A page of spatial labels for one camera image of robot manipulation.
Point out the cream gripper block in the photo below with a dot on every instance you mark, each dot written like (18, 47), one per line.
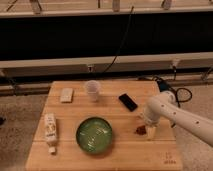
(151, 131)

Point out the red pepper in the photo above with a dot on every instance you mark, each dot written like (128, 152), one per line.
(141, 130)

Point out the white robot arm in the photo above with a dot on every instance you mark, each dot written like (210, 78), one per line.
(163, 104)

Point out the black phone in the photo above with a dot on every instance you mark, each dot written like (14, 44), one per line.
(128, 102)

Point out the green bowl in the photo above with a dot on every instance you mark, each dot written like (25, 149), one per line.
(94, 135)

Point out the clear plastic cup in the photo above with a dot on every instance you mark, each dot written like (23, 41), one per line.
(92, 88)

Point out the white lying bottle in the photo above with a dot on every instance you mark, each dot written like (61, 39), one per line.
(50, 132)

